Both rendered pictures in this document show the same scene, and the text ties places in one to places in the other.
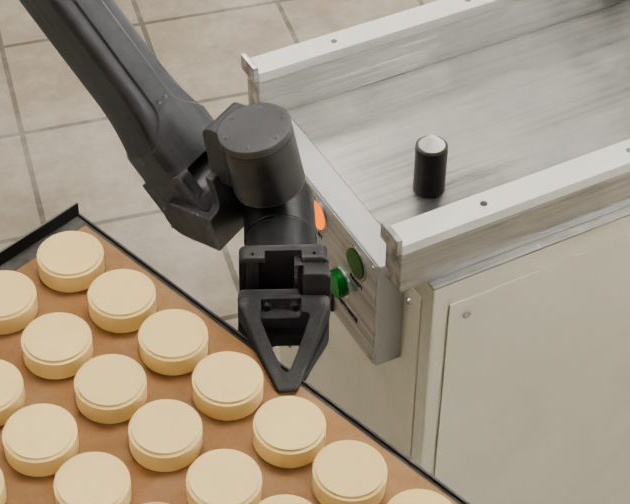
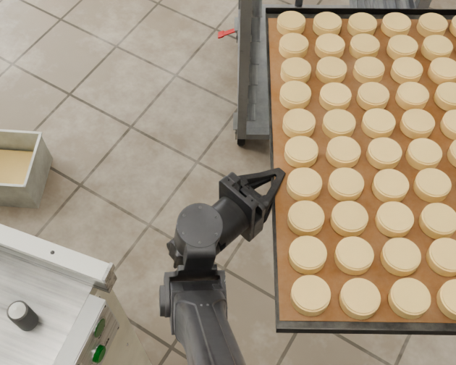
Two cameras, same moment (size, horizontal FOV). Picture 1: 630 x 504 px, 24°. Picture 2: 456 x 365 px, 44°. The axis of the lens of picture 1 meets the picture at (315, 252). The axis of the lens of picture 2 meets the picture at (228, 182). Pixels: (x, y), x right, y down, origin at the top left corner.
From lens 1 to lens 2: 107 cm
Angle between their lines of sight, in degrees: 70
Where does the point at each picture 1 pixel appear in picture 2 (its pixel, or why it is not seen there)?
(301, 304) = (246, 183)
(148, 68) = (200, 313)
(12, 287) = (353, 294)
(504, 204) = (46, 243)
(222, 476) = (344, 148)
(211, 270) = not seen: outside the picture
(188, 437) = (342, 170)
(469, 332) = not seen: hidden behind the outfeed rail
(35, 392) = (376, 248)
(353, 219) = (79, 338)
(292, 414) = (297, 149)
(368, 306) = (109, 320)
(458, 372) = not seen: hidden behind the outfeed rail
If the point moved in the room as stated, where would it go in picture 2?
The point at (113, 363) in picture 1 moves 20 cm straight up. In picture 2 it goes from (342, 221) to (376, 135)
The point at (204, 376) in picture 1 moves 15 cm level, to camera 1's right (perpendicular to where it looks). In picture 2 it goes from (313, 187) to (242, 123)
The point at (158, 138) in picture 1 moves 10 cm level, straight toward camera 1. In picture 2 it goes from (221, 299) to (273, 240)
